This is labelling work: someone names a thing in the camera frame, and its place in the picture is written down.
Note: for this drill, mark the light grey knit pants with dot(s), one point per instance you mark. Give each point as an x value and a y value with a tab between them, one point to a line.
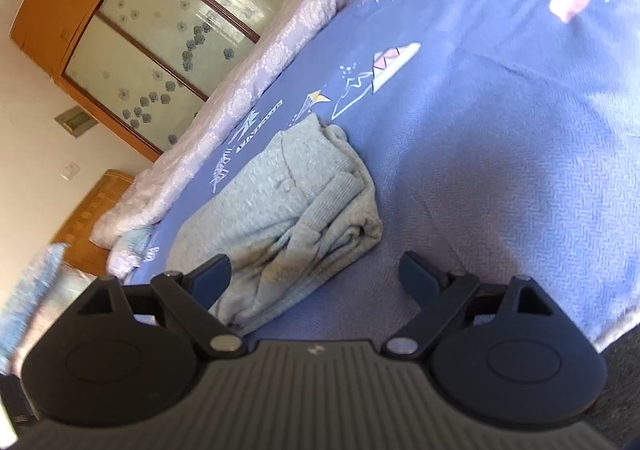
290	200

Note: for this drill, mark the blue printed bed sheet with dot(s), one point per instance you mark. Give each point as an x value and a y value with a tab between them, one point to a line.
500	155

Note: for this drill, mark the white wall switch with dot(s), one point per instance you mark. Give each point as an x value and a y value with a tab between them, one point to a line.
70	170

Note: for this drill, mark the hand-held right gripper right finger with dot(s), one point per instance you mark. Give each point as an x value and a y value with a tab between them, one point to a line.
417	280

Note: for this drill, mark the light wooden nightstand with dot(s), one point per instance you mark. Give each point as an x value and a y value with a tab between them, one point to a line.
90	215

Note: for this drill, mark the grey wall panel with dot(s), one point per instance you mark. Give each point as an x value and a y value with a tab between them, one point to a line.
75	122

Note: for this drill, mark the wooden wardrobe with glass doors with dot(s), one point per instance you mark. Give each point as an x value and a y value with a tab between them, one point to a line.
165	30

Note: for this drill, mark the blue patterned cloth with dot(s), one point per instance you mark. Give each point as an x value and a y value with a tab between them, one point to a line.
35	290

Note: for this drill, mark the pink floral quilt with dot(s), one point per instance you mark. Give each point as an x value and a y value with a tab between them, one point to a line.
250	75

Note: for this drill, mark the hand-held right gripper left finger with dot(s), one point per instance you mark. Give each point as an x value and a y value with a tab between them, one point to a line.
210	281

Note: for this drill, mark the floral pillow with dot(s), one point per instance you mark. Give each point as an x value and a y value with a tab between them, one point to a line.
132	247

